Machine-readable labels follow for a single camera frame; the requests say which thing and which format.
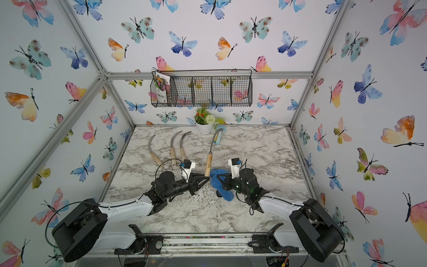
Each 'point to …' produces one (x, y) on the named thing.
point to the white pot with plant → (204, 120)
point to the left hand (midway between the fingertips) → (208, 176)
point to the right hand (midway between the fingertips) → (219, 175)
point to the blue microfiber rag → (227, 195)
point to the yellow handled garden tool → (215, 139)
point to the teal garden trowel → (219, 135)
